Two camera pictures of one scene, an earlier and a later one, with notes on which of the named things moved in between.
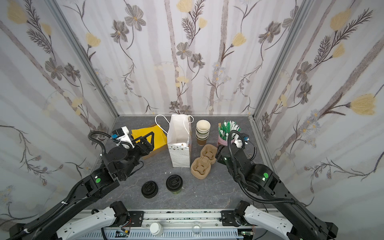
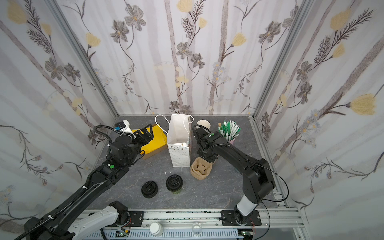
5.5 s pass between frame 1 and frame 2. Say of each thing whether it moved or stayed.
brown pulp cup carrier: stayed
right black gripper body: moved
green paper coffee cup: stayed
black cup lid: stayed
